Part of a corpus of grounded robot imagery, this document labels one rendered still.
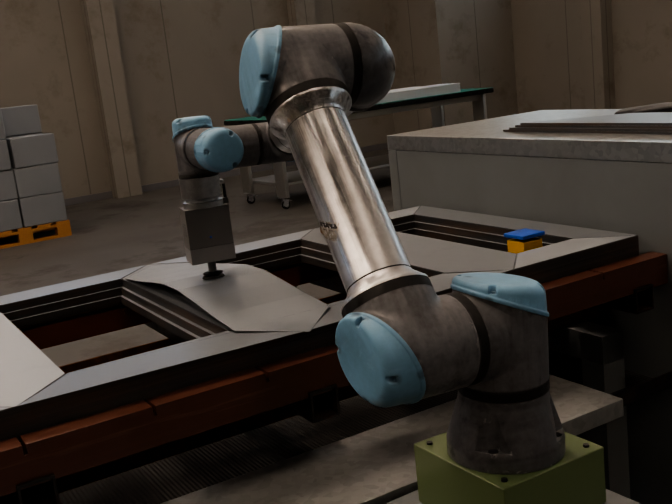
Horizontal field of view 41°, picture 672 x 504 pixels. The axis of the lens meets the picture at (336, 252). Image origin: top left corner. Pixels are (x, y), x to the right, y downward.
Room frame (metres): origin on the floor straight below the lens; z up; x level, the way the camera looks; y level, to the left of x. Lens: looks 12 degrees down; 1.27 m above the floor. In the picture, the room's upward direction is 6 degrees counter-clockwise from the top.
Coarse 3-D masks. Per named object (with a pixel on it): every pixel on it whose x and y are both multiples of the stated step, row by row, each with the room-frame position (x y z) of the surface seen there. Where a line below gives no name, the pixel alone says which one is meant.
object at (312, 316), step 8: (304, 312) 1.44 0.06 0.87; (312, 312) 1.44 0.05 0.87; (320, 312) 1.43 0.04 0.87; (272, 320) 1.41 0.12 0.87; (280, 320) 1.41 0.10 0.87; (288, 320) 1.41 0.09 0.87; (296, 320) 1.40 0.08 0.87; (304, 320) 1.40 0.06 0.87; (312, 320) 1.40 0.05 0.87; (248, 328) 1.38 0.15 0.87; (256, 328) 1.38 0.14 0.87; (264, 328) 1.38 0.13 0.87; (272, 328) 1.38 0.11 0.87; (280, 328) 1.37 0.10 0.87; (288, 328) 1.37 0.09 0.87
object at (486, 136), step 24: (480, 120) 2.73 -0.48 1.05; (504, 120) 2.63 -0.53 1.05; (528, 120) 2.54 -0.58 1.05; (408, 144) 2.48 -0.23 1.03; (432, 144) 2.38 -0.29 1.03; (456, 144) 2.29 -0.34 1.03; (480, 144) 2.21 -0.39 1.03; (504, 144) 2.13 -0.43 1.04; (528, 144) 2.06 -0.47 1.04; (552, 144) 1.99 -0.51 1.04; (576, 144) 1.93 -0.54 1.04; (600, 144) 1.87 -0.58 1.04; (624, 144) 1.82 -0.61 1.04; (648, 144) 1.76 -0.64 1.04
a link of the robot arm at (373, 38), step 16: (368, 32) 1.26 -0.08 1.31; (368, 48) 1.24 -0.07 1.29; (384, 48) 1.26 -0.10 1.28; (368, 64) 1.23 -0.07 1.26; (384, 64) 1.25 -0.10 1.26; (368, 80) 1.24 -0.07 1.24; (384, 80) 1.26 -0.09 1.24; (368, 96) 1.26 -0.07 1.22; (384, 96) 1.33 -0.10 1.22; (352, 112) 1.41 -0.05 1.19; (256, 128) 1.59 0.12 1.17; (272, 144) 1.58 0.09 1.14; (272, 160) 1.61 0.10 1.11; (288, 160) 1.63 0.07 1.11
